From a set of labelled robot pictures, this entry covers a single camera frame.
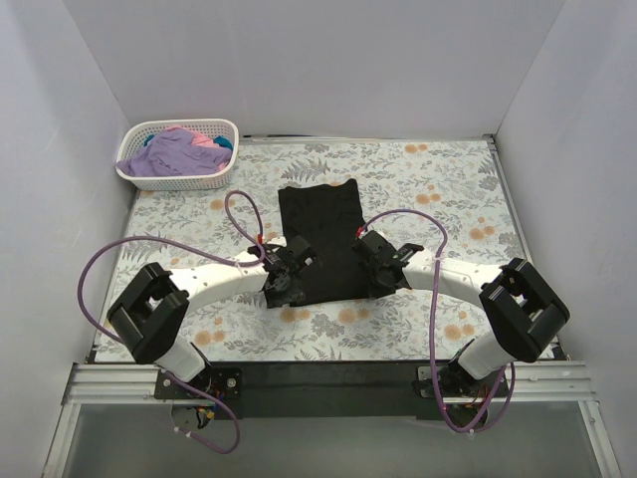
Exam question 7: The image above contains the black t shirt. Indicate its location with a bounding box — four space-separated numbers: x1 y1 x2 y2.
263 178 413 309

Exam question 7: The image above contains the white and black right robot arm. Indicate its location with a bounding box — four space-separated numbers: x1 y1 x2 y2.
352 231 570 396

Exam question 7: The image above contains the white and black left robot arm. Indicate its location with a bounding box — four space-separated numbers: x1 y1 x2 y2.
106 236 318 398

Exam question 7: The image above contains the floral patterned table mat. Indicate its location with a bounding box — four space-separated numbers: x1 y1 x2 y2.
110 140 524 361

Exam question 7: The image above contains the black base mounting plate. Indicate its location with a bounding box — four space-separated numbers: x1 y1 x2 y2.
152 361 509 422

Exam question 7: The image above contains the blue garment in basket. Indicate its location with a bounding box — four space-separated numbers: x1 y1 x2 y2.
213 136 234 150

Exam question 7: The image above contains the white plastic laundry basket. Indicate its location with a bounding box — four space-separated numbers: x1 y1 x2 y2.
115 119 239 191

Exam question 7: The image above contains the pink garment in basket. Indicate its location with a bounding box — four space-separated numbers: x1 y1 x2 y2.
166 125 218 148

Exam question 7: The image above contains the purple t shirt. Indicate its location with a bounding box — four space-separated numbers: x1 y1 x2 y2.
116 128 234 177

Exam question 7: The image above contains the aluminium frame rail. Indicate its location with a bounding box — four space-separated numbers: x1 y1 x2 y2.
62 360 597 404

